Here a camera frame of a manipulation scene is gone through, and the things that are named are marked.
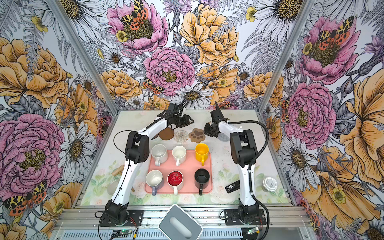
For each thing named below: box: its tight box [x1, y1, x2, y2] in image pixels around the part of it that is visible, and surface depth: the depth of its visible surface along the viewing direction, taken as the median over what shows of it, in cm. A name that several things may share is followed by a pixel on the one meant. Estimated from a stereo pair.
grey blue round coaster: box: [217, 132, 230, 142], surface depth 107 cm
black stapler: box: [225, 180, 241, 194], surface depth 83 cm
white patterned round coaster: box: [173, 130, 189, 143], surface depth 108 cm
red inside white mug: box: [168, 171, 183, 186], surface depth 86 cm
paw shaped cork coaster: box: [188, 128, 206, 144], surface depth 108 cm
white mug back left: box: [151, 144, 168, 167], surface depth 89 cm
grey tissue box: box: [158, 204, 203, 240], surface depth 70 cm
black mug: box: [194, 168, 210, 196], surface depth 82 cm
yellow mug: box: [195, 143, 210, 166], surface depth 91 cm
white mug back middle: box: [172, 145, 187, 167], surface depth 89 cm
